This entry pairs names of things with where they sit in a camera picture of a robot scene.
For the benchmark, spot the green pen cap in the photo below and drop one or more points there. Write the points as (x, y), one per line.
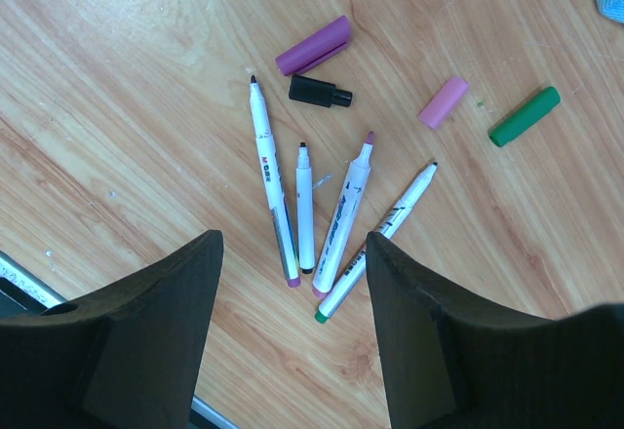
(531, 111)

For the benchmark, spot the pink pen cap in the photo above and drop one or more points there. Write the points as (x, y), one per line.
(443, 102)

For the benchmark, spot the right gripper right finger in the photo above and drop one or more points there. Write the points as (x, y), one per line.
(453, 359)

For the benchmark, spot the pink cap marker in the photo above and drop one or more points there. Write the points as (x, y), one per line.
(343, 218)

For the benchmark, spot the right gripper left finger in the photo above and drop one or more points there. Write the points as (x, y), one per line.
(125, 356)

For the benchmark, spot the black cap marker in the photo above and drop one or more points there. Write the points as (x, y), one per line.
(304, 205)

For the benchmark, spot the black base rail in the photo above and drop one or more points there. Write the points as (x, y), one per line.
(23, 292)

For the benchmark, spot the black pen cap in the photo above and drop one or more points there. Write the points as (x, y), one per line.
(318, 92)

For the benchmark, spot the purple pen cap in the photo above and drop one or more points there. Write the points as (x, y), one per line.
(316, 48)

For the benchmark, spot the purple cap marker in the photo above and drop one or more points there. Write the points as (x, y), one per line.
(276, 198)

